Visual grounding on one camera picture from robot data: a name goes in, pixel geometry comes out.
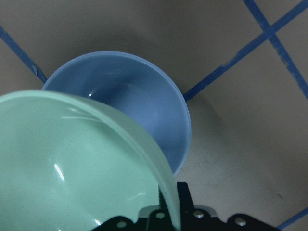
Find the blue bowl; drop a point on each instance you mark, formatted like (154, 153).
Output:
(137, 88)

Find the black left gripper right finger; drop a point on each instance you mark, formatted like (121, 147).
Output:
(202, 218)

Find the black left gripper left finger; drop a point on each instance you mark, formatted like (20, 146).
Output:
(151, 218)

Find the green bowl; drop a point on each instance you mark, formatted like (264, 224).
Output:
(69, 163)

